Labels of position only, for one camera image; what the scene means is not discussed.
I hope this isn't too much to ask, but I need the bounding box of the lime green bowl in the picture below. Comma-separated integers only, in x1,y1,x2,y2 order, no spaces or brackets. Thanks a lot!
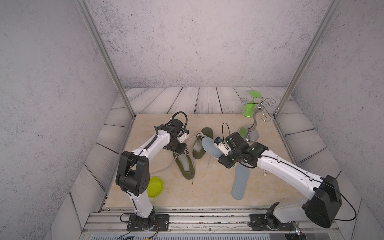
147,177,164,198

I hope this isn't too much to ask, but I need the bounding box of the aluminium front rail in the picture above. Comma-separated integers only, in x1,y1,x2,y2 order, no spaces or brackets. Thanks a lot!
80,207,353,240

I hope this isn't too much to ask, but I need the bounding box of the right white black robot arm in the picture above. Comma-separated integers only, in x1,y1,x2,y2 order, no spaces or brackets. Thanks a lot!
214,138,346,231

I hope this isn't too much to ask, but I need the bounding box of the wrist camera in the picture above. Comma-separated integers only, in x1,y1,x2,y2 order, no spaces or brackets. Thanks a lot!
214,137,231,156
178,129,189,143

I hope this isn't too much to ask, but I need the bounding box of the aluminium frame post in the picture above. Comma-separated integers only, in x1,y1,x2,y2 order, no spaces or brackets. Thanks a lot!
274,0,342,118
75,0,136,120

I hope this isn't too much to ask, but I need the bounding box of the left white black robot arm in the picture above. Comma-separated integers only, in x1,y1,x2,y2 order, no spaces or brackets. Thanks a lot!
116,111,189,220

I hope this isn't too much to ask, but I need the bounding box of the green plastic wine glass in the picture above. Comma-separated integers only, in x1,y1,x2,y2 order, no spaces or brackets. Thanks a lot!
241,91,262,118

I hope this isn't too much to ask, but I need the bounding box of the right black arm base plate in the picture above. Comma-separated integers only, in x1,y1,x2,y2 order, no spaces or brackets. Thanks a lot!
248,214,294,231

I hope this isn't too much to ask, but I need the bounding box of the right aluminium frame post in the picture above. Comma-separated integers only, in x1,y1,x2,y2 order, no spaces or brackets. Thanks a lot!
274,0,342,118

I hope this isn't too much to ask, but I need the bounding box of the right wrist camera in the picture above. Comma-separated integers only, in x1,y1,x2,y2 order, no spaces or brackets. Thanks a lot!
214,137,231,156

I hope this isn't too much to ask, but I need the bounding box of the silver metal cup stand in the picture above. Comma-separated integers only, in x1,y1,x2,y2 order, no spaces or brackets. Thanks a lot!
238,97,276,143

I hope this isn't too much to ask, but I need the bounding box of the left aluminium frame post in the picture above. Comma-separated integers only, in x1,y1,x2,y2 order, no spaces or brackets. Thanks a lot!
75,0,136,120

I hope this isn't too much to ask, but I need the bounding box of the grey blue insole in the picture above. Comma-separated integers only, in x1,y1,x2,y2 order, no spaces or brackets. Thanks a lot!
202,137,223,159
232,163,250,200

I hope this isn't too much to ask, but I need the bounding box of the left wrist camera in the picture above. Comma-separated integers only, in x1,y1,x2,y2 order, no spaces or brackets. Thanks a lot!
178,129,189,143

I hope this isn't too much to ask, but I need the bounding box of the olive green shoe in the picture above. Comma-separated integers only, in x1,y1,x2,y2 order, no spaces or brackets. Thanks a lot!
193,127,214,160
149,149,196,181

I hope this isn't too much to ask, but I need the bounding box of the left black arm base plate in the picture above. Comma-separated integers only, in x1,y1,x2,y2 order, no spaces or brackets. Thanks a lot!
127,214,170,232

